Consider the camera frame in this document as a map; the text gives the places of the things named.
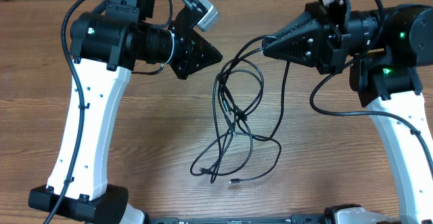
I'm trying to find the black usb cable bundle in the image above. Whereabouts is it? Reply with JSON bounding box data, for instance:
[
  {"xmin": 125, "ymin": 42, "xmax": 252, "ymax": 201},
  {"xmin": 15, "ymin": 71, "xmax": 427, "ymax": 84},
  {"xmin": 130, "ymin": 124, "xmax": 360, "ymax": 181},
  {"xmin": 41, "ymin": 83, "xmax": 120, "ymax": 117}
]
[{"xmin": 189, "ymin": 35, "xmax": 292, "ymax": 185}]

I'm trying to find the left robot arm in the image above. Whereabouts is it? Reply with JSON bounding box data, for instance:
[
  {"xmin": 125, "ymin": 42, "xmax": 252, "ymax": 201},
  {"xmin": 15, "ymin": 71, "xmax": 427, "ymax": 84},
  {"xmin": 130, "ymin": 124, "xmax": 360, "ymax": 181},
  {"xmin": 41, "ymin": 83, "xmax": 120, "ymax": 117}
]
[{"xmin": 28, "ymin": 0, "xmax": 223, "ymax": 223}]

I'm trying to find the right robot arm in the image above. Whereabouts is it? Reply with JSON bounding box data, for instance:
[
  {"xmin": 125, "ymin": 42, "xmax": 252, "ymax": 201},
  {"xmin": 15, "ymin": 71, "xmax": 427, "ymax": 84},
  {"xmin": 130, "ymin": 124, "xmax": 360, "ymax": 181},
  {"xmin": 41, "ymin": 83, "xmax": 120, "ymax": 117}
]
[{"xmin": 262, "ymin": 2, "xmax": 432, "ymax": 223}]

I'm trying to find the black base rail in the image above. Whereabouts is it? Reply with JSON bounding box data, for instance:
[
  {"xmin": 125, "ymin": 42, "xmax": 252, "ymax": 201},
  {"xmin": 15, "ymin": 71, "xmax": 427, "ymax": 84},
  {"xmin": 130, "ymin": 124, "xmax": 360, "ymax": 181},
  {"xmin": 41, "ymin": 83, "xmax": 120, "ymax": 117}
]
[{"xmin": 145, "ymin": 203, "xmax": 400, "ymax": 224}]

